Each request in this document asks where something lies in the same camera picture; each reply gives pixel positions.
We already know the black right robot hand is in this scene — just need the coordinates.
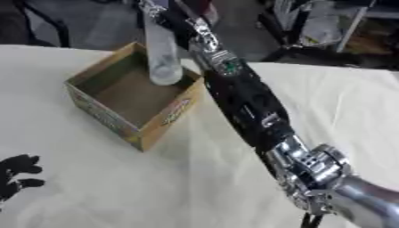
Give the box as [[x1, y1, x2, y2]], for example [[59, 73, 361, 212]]
[[135, 0, 220, 51]]

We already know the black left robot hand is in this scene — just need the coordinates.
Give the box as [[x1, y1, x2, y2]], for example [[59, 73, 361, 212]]
[[0, 153, 47, 209]]

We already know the clear plastic bottle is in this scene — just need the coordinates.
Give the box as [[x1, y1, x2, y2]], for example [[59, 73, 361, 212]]
[[143, 12, 186, 86]]

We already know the open tan cardboard box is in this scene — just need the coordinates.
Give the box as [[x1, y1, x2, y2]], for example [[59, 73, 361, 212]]
[[63, 41, 206, 152]]

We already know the black metal stand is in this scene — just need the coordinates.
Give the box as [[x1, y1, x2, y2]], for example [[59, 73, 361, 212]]
[[256, 0, 365, 67]]

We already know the black chair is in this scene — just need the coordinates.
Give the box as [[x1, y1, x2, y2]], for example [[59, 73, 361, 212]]
[[11, 0, 72, 48]]

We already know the white plastic bag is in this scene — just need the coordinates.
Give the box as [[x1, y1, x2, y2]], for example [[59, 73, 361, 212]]
[[297, 0, 351, 48]]

